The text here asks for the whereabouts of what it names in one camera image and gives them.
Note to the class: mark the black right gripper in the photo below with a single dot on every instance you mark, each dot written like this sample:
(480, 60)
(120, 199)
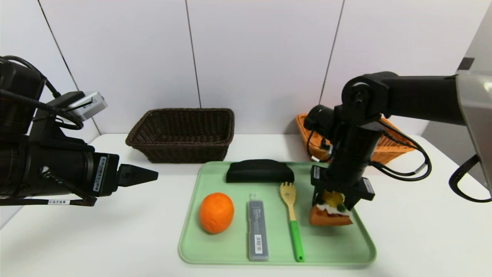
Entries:
(343, 184)

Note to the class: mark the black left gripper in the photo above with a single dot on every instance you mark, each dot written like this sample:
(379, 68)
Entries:
(105, 174)

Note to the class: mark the toy waffle cake with cream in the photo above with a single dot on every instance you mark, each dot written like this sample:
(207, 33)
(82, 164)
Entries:
(326, 218)

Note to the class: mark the grey transparent pencil lead case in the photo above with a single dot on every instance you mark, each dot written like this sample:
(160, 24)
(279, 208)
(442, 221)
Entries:
(257, 227)

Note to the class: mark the orange fruit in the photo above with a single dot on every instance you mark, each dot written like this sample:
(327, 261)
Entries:
(216, 212)

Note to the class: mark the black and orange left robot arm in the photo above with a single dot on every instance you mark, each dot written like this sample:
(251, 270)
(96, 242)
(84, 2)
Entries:
(38, 169)

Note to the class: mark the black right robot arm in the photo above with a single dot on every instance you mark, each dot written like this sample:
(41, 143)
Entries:
(415, 96)

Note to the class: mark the dark brown wicker basket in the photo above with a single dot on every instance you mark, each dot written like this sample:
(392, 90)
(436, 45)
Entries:
(180, 150)

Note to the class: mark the orange wicker basket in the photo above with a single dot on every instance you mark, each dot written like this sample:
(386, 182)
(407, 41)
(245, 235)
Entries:
(388, 154)

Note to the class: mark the light green plastic tray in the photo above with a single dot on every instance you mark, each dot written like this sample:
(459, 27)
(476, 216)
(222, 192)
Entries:
(326, 246)

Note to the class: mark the black leather glasses case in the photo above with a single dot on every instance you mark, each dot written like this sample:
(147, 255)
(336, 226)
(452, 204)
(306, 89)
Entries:
(259, 171)

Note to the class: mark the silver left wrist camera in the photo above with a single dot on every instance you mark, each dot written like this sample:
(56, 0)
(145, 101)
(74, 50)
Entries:
(90, 104)

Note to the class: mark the dark wall fixture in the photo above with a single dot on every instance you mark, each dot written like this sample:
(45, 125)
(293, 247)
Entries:
(466, 63)

